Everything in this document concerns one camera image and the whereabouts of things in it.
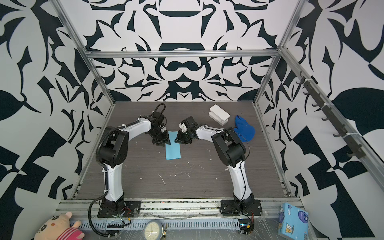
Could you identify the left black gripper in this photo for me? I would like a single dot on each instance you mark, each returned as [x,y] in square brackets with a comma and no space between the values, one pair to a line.
[166,140]

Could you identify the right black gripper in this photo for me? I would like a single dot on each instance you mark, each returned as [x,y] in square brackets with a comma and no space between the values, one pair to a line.
[180,139]

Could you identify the light blue paper sheet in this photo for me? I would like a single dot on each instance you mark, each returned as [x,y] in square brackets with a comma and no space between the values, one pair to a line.
[173,151]

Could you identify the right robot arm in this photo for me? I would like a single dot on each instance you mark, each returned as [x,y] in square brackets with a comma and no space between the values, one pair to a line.
[230,150]

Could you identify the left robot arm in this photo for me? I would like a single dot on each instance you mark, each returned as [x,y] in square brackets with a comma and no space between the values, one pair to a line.
[112,151]

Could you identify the white rectangular box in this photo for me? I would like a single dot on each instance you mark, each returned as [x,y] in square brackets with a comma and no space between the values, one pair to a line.
[219,115]

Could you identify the blue cloth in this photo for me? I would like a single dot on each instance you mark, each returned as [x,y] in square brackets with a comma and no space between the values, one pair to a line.
[244,130]

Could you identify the round analog clock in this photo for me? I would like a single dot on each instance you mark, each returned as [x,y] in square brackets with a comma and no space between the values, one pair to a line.
[153,230]

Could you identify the small black electronics module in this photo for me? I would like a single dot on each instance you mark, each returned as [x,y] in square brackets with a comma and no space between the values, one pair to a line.
[246,226]

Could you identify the pink plush toy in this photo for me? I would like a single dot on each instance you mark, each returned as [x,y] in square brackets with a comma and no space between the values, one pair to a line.
[58,228]

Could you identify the blue tissue pack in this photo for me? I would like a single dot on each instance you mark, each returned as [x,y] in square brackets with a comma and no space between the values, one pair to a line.
[293,223]

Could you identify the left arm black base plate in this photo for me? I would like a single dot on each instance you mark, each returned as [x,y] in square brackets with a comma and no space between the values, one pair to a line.
[126,209]

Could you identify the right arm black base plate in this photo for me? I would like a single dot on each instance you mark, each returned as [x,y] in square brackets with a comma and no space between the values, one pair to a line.
[235,208]

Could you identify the white slotted cable duct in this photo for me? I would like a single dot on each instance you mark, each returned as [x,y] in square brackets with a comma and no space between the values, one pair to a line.
[185,224]

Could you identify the black wall hook rack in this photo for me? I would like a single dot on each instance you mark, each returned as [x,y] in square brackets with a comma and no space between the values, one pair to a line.
[332,116]

